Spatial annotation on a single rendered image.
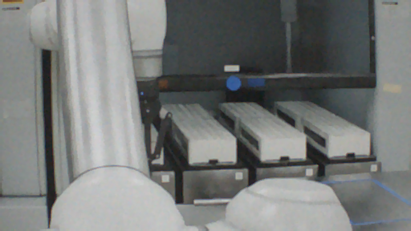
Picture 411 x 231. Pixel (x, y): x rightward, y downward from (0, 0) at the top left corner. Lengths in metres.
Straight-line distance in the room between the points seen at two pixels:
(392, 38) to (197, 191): 0.57
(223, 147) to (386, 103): 0.40
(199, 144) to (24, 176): 0.40
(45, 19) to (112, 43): 0.72
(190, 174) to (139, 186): 0.99
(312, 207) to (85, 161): 0.27
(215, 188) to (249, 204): 1.02
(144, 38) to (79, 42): 0.73
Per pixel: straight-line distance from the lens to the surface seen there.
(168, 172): 2.10
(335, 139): 2.19
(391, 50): 2.27
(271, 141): 2.16
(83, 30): 1.29
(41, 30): 1.98
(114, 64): 1.25
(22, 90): 2.16
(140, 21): 2.00
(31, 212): 2.11
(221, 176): 2.12
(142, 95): 2.02
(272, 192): 1.10
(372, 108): 2.29
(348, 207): 1.69
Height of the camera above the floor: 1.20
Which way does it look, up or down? 8 degrees down
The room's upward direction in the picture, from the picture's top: 1 degrees counter-clockwise
